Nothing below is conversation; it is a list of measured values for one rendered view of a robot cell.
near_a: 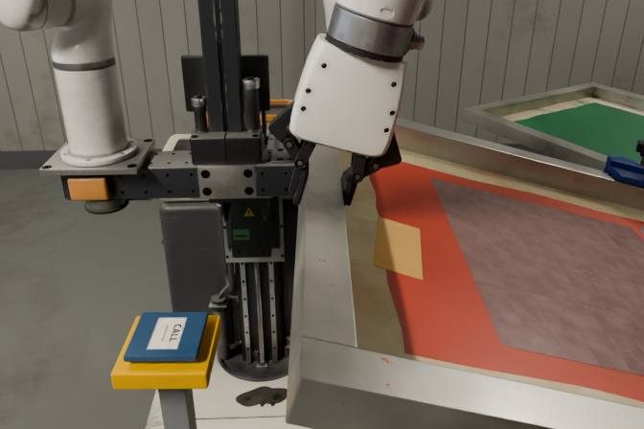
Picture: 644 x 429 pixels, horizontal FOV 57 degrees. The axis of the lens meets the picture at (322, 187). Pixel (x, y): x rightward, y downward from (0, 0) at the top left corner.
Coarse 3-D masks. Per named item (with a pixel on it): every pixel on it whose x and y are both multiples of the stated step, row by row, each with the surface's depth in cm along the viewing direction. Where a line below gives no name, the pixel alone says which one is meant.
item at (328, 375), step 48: (432, 144) 86; (480, 144) 88; (336, 192) 58; (576, 192) 90; (624, 192) 90; (336, 240) 50; (336, 288) 43; (336, 336) 38; (288, 384) 38; (336, 384) 35; (384, 384) 36; (432, 384) 37; (480, 384) 38; (528, 384) 39
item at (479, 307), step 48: (432, 240) 63; (432, 288) 54; (480, 288) 56; (528, 288) 59; (576, 288) 62; (624, 288) 65; (432, 336) 47; (480, 336) 49; (528, 336) 51; (576, 336) 53; (624, 336) 55; (576, 384) 47; (624, 384) 48
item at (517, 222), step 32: (384, 192) 71; (416, 192) 73; (448, 192) 76; (480, 192) 79; (512, 192) 83; (416, 224) 65; (448, 224) 67; (480, 224) 70; (512, 224) 72; (544, 224) 75; (576, 224) 78; (608, 224) 82; (640, 224) 85; (544, 256) 67; (576, 256) 69; (608, 256) 72; (640, 256) 74
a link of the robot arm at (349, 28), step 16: (336, 16) 52; (352, 16) 51; (336, 32) 52; (352, 32) 51; (368, 32) 51; (384, 32) 51; (400, 32) 52; (368, 48) 52; (384, 48) 52; (400, 48) 53; (416, 48) 55
